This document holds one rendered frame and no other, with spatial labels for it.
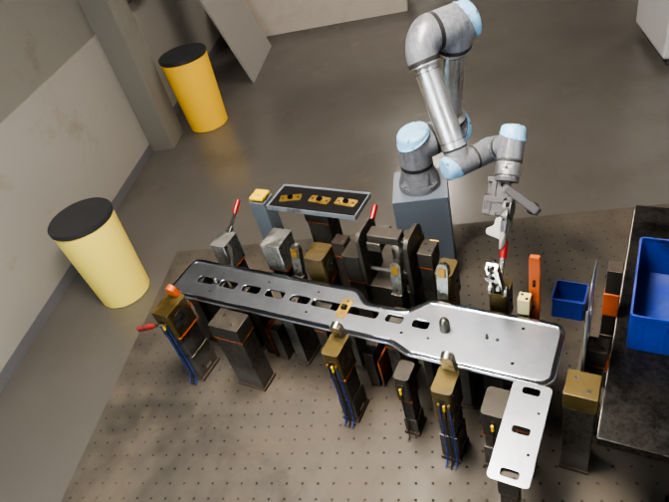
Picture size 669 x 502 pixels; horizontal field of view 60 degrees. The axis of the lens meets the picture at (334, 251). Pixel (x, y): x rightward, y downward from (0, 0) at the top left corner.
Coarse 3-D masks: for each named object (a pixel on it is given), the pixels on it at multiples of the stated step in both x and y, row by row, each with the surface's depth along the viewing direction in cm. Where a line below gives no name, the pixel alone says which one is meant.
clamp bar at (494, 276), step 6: (486, 264) 160; (492, 264) 160; (498, 264) 159; (486, 270) 161; (492, 270) 160; (498, 270) 159; (486, 276) 159; (492, 276) 158; (498, 276) 162; (492, 282) 168; (498, 282) 165; (492, 288) 170
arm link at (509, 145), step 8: (504, 128) 169; (512, 128) 167; (520, 128) 167; (496, 136) 174; (504, 136) 168; (512, 136) 167; (520, 136) 167; (496, 144) 172; (504, 144) 168; (512, 144) 167; (520, 144) 167; (496, 152) 173; (504, 152) 168; (512, 152) 167; (520, 152) 168; (496, 160) 171; (512, 160) 167; (520, 160) 168
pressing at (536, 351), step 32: (192, 288) 213; (224, 288) 209; (288, 288) 202; (320, 288) 198; (352, 288) 194; (288, 320) 191; (320, 320) 187; (352, 320) 184; (384, 320) 181; (416, 320) 179; (480, 320) 173; (512, 320) 170; (416, 352) 169; (480, 352) 164; (512, 352) 162; (544, 352) 159; (544, 384) 152
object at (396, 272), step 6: (390, 264) 185; (396, 264) 184; (390, 270) 186; (396, 270) 184; (402, 270) 186; (390, 276) 188; (396, 276) 186; (402, 276) 187; (396, 282) 188; (402, 282) 188; (396, 288) 189; (402, 288) 189
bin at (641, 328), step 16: (640, 240) 161; (656, 240) 160; (640, 256) 166; (656, 256) 164; (640, 272) 169; (656, 272) 167; (640, 288) 165; (656, 288) 163; (640, 304) 160; (656, 304) 159; (640, 320) 143; (656, 320) 141; (640, 336) 146; (656, 336) 144; (656, 352) 148
